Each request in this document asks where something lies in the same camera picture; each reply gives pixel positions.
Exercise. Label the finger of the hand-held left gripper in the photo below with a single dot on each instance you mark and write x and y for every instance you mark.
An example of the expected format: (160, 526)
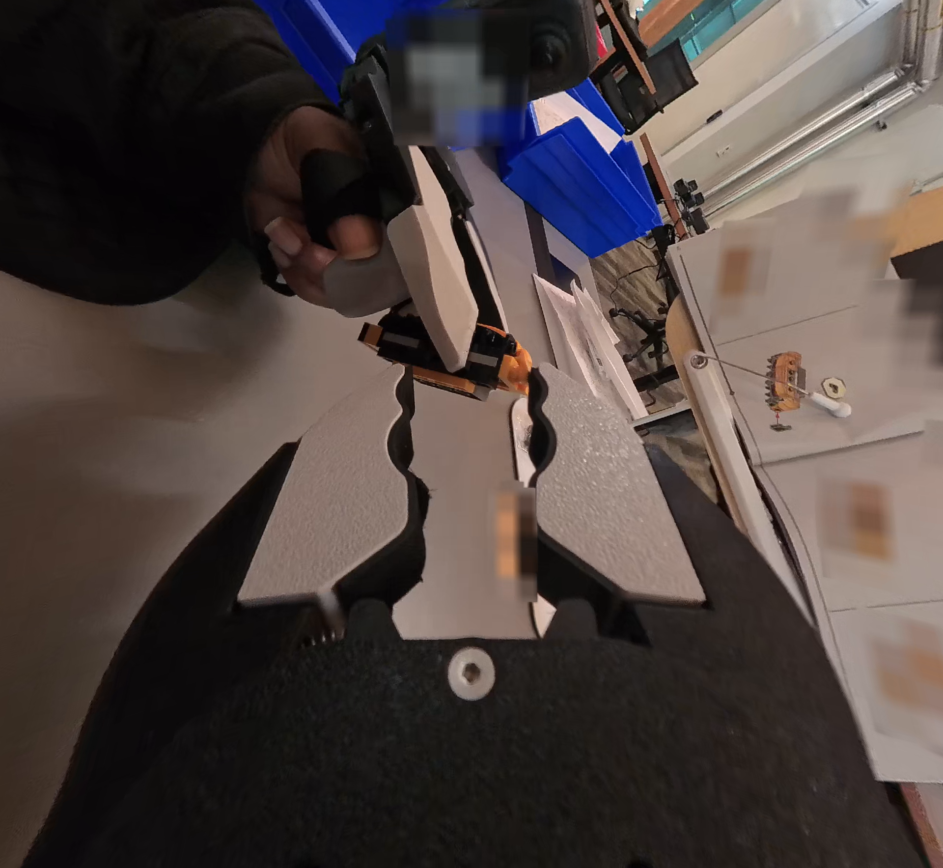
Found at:
(486, 293)
(435, 271)

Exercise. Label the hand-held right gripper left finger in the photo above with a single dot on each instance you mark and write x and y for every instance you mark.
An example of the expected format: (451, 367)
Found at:
(331, 507)

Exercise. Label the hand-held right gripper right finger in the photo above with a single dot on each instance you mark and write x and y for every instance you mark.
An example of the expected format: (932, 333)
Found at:
(611, 507)

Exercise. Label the orange and black lego model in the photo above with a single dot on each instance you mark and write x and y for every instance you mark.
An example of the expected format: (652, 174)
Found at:
(508, 367)

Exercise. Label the person's left forearm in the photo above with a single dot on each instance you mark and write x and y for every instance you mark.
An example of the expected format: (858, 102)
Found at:
(132, 146)

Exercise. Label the lego instruction booklet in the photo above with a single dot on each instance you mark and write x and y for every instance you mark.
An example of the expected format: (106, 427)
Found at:
(847, 337)

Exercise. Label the person's left hand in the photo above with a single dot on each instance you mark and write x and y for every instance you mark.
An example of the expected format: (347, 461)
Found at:
(276, 175)

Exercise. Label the white paper leaflets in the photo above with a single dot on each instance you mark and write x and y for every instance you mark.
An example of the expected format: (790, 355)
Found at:
(582, 337)

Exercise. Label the white instruction book stand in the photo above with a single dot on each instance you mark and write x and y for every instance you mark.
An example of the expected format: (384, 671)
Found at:
(711, 396)

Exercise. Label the black office chair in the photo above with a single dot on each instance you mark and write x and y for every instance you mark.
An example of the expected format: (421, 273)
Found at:
(663, 83)
(648, 352)

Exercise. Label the white paper sheet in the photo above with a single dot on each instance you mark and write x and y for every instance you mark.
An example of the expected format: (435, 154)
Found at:
(567, 120)

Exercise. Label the wooden office table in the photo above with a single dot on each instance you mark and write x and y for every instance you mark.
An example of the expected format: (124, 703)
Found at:
(622, 20)

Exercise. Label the silver ceiling ducts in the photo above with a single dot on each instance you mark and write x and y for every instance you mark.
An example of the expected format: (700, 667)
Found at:
(913, 13)

